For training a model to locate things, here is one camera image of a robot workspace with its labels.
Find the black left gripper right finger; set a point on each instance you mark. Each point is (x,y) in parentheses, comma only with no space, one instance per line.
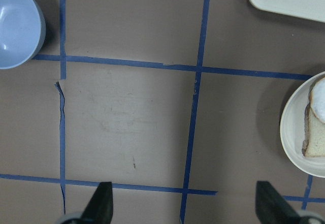
(271,207)

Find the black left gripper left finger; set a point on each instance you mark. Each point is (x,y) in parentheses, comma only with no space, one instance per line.
(100,207)

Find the bread slice on plate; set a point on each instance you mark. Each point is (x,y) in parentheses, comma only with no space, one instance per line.
(313,144)

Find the cream round plate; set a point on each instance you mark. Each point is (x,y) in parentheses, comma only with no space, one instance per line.
(292,129)

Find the fried egg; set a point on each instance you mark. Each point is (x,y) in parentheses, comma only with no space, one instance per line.
(317,100)

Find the blue bowl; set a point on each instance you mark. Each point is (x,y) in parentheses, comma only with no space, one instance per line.
(23,31)

